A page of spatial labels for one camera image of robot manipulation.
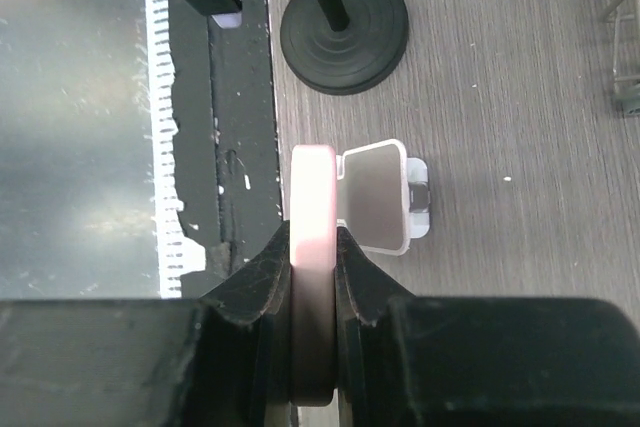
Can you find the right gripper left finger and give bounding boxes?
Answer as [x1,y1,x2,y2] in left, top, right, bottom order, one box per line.
[197,221,291,426]

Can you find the grey wire dish rack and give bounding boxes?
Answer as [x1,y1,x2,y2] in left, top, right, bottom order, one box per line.
[599,0,639,117]

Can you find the white slotted cable duct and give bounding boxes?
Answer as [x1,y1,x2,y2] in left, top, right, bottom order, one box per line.
[144,0,204,298]

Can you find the white folding phone stand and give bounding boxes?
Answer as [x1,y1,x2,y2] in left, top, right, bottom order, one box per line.
[336,139,431,256]

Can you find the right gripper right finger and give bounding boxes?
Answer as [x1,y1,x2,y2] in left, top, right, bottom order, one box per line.
[334,227,412,426]

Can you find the black round-base phone stand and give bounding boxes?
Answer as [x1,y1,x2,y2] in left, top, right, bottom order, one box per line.
[280,0,409,96]

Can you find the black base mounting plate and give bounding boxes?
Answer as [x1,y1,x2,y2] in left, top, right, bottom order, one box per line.
[169,0,281,298]

